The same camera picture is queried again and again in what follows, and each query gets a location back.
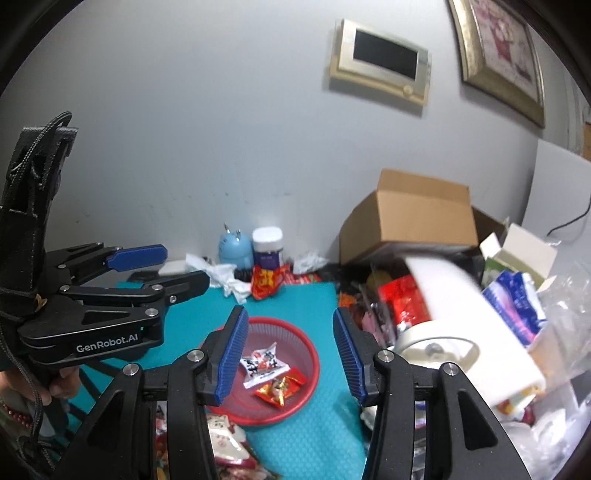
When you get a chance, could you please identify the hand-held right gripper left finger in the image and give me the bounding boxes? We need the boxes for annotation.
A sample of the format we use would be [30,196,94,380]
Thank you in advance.
[53,305,252,480]

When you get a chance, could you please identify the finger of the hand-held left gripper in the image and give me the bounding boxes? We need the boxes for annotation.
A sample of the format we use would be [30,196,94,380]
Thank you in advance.
[58,270,211,319]
[46,242,168,282]

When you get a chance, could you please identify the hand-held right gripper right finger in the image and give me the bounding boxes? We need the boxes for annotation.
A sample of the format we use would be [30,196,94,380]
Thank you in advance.
[332,307,532,480]

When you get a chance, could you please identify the white red black candy packet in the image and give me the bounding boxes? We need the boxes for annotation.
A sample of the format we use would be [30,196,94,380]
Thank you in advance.
[240,342,283,389]

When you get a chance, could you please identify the red plastic basket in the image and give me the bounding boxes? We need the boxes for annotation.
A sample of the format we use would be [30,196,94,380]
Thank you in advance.
[198,316,321,428]

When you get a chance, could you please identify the red gold candy packet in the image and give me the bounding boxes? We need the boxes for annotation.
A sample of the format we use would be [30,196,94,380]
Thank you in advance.
[253,369,308,409]

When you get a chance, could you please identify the pink cartoon snack packet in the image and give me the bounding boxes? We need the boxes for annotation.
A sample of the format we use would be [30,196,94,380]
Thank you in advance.
[205,413,254,464]

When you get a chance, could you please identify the person's left forearm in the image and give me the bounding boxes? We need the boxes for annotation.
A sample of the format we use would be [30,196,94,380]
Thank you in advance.
[0,406,42,467]

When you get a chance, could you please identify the person's left hand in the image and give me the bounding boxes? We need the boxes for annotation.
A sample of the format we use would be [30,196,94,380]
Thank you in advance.
[0,367,83,407]

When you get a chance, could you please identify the crumpled white tissue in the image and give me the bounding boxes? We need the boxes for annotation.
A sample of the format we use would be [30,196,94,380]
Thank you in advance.
[186,251,254,302]

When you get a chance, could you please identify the blue round humidifier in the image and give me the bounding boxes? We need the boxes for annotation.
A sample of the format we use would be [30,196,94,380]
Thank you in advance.
[218,223,254,268]

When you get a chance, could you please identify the white cartoon water bottle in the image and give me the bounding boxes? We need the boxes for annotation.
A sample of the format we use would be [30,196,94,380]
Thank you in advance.
[394,320,482,370]

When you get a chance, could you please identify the red foil packet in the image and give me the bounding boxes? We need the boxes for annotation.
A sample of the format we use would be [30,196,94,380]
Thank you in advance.
[378,274,432,333]

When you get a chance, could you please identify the teal bubble mailer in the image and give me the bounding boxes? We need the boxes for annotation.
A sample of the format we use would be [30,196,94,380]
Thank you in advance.
[69,281,382,480]

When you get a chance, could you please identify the red yellow snack packet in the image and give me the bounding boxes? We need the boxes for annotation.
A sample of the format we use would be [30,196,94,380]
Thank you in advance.
[250,264,291,302]

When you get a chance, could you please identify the yellow snack bag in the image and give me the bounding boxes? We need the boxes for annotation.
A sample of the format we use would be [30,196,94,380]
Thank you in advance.
[367,270,398,289]

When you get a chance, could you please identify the white jar purple label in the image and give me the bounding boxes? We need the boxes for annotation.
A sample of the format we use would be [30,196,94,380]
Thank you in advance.
[252,226,284,271]

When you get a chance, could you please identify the crumpled clear wrapper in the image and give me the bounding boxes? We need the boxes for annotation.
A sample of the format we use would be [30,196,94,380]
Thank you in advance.
[293,251,328,274]

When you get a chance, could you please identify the red patterned snack packet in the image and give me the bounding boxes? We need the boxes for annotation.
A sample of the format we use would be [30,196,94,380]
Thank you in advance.
[217,457,278,480]

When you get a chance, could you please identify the white paper roll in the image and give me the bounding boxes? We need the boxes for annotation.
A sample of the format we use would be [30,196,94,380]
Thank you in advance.
[404,254,546,407]

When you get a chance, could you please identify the brown cardboard box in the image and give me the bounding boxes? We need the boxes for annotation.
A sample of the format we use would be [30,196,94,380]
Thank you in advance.
[339,168,509,266]

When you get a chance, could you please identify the blue white tissue pack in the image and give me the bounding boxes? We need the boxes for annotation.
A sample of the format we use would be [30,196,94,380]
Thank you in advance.
[482,271,548,347]

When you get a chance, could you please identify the white open carton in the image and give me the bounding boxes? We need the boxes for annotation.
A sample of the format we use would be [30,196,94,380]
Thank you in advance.
[480,223,558,289]

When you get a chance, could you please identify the clear plastic bags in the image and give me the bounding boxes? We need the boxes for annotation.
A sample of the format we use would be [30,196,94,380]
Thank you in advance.
[508,258,591,467]

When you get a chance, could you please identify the white refrigerator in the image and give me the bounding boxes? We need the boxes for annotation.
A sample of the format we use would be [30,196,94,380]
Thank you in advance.
[522,138,591,241]

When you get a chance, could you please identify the gold framed picture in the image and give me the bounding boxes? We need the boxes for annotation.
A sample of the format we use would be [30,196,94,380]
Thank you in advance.
[448,0,546,129]

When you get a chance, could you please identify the red bead bracelet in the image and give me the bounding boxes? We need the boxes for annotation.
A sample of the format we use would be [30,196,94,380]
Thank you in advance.
[0,399,33,428]

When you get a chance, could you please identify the black power cable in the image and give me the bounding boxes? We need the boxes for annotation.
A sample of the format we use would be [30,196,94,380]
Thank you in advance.
[545,212,588,237]

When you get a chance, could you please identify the wall intercom panel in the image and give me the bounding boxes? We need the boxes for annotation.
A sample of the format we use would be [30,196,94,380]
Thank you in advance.
[329,18,432,108]

